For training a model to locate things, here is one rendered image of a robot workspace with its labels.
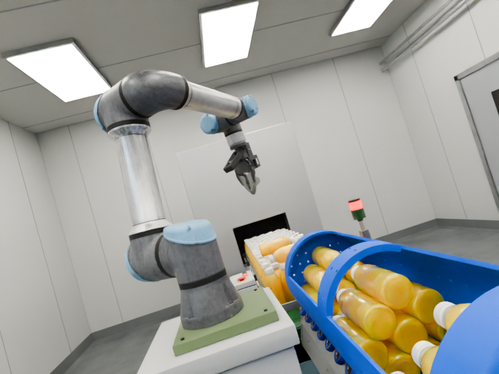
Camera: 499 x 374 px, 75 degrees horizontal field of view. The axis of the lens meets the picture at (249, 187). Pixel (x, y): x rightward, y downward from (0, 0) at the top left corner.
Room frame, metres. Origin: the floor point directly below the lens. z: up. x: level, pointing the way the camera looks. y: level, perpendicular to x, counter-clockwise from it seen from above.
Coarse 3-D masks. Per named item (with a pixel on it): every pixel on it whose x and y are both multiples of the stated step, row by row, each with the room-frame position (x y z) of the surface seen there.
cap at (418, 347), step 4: (416, 344) 0.51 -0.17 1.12; (420, 344) 0.50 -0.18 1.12; (424, 344) 0.50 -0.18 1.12; (428, 344) 0.50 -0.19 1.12; (432, 344) 0.50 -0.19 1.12; (416, 348) 0.50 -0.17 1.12; (420, 348) 0.50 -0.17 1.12; (412, 352) 0.51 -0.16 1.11; (416, 352) 0.50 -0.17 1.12; (412, 356) 0.51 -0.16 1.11; (416, 356) 0.50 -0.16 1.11; (416, 360) 0.50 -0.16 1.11
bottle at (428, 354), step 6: (426, 348) 0.49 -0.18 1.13; (432, 348) 0.47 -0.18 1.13; (420, 354) 0.49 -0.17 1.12; (426, 354) 0.46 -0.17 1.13; (432, 354) 0.45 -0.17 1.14; (420, 360) 0.48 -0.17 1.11; (426, 360) 0.46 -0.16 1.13; (432, 360) 0.44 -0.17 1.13; (420, 366) 0.49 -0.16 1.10; (426, 366) 0.45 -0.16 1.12; (426, 372) 0.45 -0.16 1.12
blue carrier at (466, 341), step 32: (288, 256) 1.14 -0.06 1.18; (352, 256) 0.71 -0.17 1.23; (384, 256) 0.96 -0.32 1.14; (416, 256) 0.74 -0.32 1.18; (448, 256) 0.57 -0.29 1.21; (320, 288) 0.75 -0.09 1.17; (448, 288) 0.72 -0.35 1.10; (480, 288) 0.61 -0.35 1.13; (320, 320) 0.75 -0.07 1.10; (480, 320) 0.34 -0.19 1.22; (352, 352) 0.56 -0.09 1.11; (448, 352) 0.35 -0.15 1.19; (480, 352) 0.32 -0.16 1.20
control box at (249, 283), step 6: (234, 276) 1.47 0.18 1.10; (240, 276) 1.44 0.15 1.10; (246, 276) 1.39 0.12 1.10; (252, 276) 1.37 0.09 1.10; (234, 282) 1.36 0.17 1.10; (240, 282) 1.33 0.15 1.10; (246, 282) 1.30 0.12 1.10; (252, 282) 1.31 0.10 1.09; (240, 288) 1.30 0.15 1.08; (246, 288) 1.30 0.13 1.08; (252, 288) 1.31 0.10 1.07
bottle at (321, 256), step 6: (318, 246) 1.15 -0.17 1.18; (312, 252) 1.15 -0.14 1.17; (318, 252) 1.09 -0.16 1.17; (324, 252) 1.04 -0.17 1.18; (330, 252) 1.01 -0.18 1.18; (336, 252) 1.01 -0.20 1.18; (312, 258) 1.15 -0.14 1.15; (318, 258) 1.07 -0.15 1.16; (324, 258) 1.01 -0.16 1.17; (330, 258) 1.00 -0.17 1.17; (318, 264) 1.10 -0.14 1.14; (324, 264) 1.01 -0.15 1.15
